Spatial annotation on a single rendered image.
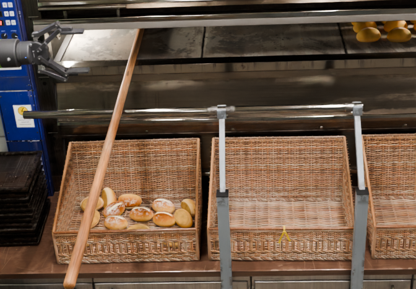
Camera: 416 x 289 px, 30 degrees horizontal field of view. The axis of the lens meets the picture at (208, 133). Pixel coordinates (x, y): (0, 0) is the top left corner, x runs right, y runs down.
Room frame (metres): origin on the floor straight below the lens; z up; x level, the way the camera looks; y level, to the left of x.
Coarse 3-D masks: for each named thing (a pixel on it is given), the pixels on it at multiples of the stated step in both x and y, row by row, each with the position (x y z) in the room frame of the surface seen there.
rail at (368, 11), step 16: (128, 16) 2.70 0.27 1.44; (144, 16) 2.69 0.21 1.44; (160, 16) 2.69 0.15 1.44; (176, 16) 2.68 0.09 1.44; (192, 16) 2.68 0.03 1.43; (208, 16) 2.67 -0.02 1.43; (224, 16) 2.67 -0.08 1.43; (240, 16) 2.66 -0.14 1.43; (256, 16) 2.66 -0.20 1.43; (272, 16) 2.65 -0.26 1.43; (288, 16) 2.65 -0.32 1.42; (304, 16) 2.65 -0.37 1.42
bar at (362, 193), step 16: (32, 112) 2.49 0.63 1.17; (48, 112) 2.49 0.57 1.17; (64, 112) 2.48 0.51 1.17; (80, 112) 2.47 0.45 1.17; (96, 112) 2.47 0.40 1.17; (112, 112) 2.47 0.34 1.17; (128, 112) 2.46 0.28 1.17; (144, 112) 2.46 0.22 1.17; (160, 112) 2.45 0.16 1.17; (176, 112) 2.45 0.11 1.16; (192, 112) 2.44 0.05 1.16; (208, 112) 2.44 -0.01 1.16; (224, 112) 2.43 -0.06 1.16; (240, 112) 2.43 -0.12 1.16; (256, 112) 2.43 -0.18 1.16; (272, 112) 2.42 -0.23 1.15; (288, 112) 2.42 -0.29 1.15; (304, 112) 2.42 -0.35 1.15; (352, 112) 2.40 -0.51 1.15; (224, 128) 2.40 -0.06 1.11; (224, 144) 2.36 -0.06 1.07; (224, 160) 2.32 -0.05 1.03; (224, 176) 2.28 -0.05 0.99; (224, 192) 2.23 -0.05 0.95; (368, 192) 2.18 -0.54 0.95; (224, 208) 2.21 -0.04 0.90; (224, 224) 2.21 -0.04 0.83; (224, 240) 2.21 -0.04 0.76; (224, 256) 2.21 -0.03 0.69; (352, 256) 2.20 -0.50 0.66; (224, 272) 2.21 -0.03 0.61; (352, 272) 2.18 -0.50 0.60; (224, 288) 2.21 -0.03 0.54; (352, 288) 2.18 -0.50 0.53
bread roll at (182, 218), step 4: (176, 212) 2.56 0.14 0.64; (180, 212) 2.56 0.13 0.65; (184, 212) 2.55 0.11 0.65; (188, 212) 2.55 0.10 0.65; (176, 216) 2.55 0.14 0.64; (180, 216) 2.54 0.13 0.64; (184, 216) 2.53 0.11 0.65; (188, 216) 2.53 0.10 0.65; (176, 220) 2.53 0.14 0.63; (180, 220) 2.52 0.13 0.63; (184, 220) 2.52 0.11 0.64; (188, 220) 2.51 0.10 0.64; (192, 220) 2.52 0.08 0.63; (180, 224) 2.51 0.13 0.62; (184, 224) 2.50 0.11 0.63; (188, 224) 2.50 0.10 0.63; (192, 224) 2.51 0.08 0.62
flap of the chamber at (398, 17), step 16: (48, 16) 2.89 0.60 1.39; (80, 16) 2.86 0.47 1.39; (96, 16) 2.84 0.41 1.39; (112, 16) 2.83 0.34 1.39; (320, 16) 2.64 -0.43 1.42; (336, 16) 2.64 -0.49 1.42; (352, 16) 2.63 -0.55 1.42; (368, 16) 2.63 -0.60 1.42; (384, 16) 2.62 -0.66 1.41; (400, 16) 2.62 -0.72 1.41
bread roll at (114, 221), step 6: (108, 216) 2.57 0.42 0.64; (114, 216) 2.56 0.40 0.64; (120, 216) 2.56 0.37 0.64; (108, 222) 2.54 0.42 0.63; (114, 222) 2.54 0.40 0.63; (120, 222) 2.54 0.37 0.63; (126, 222) 2.55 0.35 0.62; (108, 228) 2.54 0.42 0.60; (114, 228) 2.53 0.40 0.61; (120, 228) 2.53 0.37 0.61
